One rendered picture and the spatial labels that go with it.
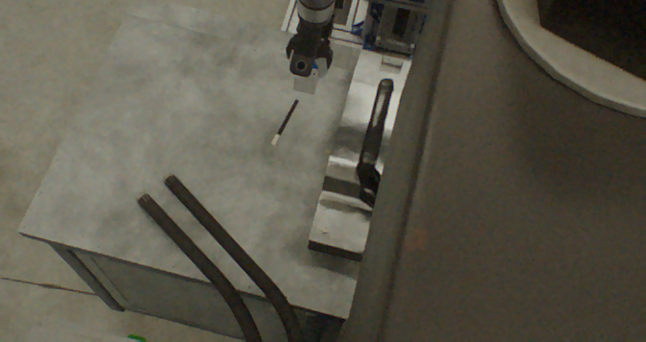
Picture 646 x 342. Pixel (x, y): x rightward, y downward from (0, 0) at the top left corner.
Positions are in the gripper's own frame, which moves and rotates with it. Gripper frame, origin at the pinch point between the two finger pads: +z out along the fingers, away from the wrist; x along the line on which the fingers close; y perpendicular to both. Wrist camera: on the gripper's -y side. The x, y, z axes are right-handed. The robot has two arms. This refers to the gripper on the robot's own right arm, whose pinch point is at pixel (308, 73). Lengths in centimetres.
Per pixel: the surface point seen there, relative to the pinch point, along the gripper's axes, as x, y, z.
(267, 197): 2.0, -26.2, 14.9
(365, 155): -17.5, -15.2, 3.2
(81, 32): 105, 55, 95
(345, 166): -13.8, -20.0, 1.5
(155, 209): 24.5, -37.2, 11.1
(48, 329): 12, -74, -52
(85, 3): 109, 69, 95
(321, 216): -11.4, -29.8, 8.9
